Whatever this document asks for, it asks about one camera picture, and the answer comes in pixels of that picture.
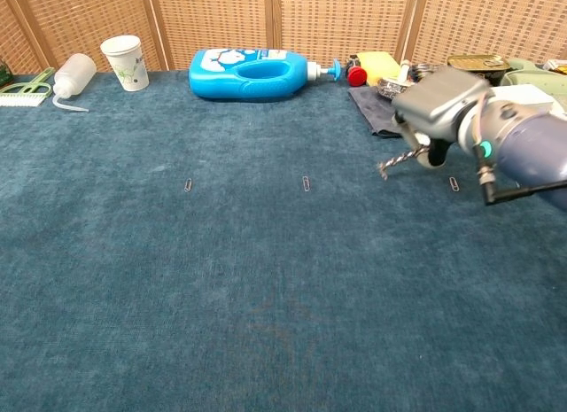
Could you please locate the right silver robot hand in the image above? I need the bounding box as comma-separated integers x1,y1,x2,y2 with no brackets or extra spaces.
391,65,493,169

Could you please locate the binder clips pack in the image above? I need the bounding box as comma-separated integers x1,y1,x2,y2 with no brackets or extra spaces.
409,62,444,83

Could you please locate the gold black meat tin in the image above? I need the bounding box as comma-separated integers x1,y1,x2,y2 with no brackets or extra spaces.
447,54,511,88

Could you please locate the yellow sponge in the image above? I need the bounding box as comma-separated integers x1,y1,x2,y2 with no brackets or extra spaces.
356,51,402,88

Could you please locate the grey microfibre cloth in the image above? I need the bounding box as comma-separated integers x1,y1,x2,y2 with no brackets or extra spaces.
347,84,407,138

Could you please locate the red black small bottle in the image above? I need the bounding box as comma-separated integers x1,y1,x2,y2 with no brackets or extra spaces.
346,54,369,88

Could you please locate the white cardboard box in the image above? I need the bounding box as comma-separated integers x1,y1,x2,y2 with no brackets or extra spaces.
491,83,555,116

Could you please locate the sage green plastic scoop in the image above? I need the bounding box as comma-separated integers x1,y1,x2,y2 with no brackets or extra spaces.
500,57,567,89

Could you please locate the blue detergent pump bottle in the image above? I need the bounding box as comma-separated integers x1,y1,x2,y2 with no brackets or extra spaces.
188,48,342,104

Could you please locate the wicker folding screen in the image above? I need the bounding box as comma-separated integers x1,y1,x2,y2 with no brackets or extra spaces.
0,0,567,74

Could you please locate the blue table carpet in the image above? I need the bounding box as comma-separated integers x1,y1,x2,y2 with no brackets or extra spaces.
0,70,567,412

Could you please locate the white paper cup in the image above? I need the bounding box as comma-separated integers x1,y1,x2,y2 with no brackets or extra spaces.
99,35,151,93

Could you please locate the white squeeze wash bottle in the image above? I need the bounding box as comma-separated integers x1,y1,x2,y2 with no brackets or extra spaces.
51,52,97,113

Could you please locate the green white hand brush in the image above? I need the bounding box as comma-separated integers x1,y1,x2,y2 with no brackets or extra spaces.
0,66,57,107

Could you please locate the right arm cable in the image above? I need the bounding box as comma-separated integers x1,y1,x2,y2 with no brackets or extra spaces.
471,92,567,206

